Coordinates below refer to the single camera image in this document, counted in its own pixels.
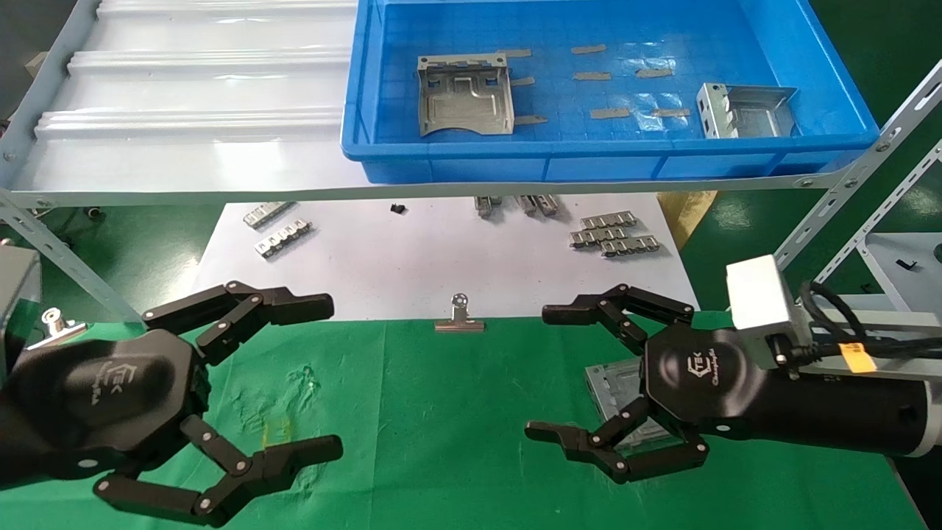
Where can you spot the grey slotted angle brace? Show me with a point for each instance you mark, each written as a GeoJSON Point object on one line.
{"type": "Point", "coordinates": [876, 217]}
{"type": "Point", "coordinates": [809, 221]}
{"type": "Point", "coordinates": [59, 254]}

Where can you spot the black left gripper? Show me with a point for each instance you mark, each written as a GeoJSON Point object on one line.
{"type": "Point", "coordinates": [96, 397]}

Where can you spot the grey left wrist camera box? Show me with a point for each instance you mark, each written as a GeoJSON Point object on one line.
{"type": "Point", "coordinates": [16, 294]}

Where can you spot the brown cardboard piece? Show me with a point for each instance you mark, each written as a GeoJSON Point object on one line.
{"type": "Point", "coordinates": [688, 210]}

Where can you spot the white corrugated shelf panel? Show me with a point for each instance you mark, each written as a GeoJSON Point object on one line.
{"type": "Point", "coordinates": [184, 88]}

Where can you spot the small sheet metal bracket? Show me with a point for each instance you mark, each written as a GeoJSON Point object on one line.
{"type": "Point", "coordinates": [751, 118]}

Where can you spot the silver binder clip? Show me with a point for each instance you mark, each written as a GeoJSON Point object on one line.
{"type": "Point", "coordinates": [55, 331]}
{"type": "Point", "coordinates": [459, 324]}

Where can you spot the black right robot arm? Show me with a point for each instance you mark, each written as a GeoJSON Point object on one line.
{"type": "Point", "coordinates": [846, 412]}

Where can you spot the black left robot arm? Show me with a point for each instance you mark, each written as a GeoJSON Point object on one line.
{"type": "Point", "coordinates": [11, 449]}

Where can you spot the small notched metal strip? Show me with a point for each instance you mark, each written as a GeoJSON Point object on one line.
{"type": "Point", "coordinates": [547, 205]}
{"type": "Point", "coordinates": [630, 246]}
{"type": "Point", "coordinates": [266, 213]}
{"type": "Point", "coordinates": [597, 236]}
{"type": "Point", "coordinates": [486, 206]}
{"type": "Point", "coordinates": [526, 205]}
{"type": "Point", "coordinates": [283, 238]}
{"type": "Point", "coordinates": [609, 219]}

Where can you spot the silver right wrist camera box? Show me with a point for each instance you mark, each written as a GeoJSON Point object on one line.
{"type": "Point", "coordinates": [762, 294]}

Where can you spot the wide sheet metal bracket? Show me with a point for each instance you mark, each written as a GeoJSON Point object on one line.
{"type": "Point", "coordinates": [464, 103]}

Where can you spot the blue plastic tray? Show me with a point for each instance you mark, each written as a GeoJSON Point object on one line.
{"type": "Point", "coordinates": [589, 158]}

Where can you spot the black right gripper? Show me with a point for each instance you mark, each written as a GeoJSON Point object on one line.
{"type": "Point", "coordinates": [699, 375]}

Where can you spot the green table cloth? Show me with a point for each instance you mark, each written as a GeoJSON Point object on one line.
{"type": "Point", "coordinates": [441, 427]}

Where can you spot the white paper sheet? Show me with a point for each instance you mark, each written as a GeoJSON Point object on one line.
{"type": "Point", "coordinates": [441, 258]}

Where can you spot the grey tape strip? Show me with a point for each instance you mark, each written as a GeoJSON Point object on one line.
{"type": "Point", "coordinates": [589, 49]}
{"type": "Point", "coordinates": [531, 120]}
{"type": "Point", "coordinates": [655, 73]}
{"type": "Point", "coordinates": [515, 54]}
{"type": "Point", "coordinates": [609, 113]}
{"type": "Point", "coordinates": [671, 112]}
{"type": "Point", "coordinates": [523, 82]}
{"type": "Point", "coordinates": [592, 76]}

